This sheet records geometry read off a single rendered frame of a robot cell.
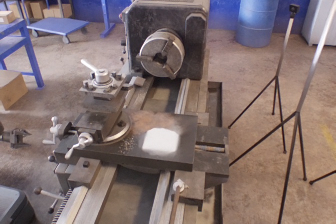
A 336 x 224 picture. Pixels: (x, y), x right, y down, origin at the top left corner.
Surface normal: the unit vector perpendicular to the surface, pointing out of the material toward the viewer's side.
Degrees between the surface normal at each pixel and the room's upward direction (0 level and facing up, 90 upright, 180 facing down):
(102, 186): 0
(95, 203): 0
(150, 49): 90
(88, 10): 90
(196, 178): 0
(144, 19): 90
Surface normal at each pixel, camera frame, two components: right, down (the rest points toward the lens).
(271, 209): 0.00, -0.82
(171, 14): -0.16, 0.57
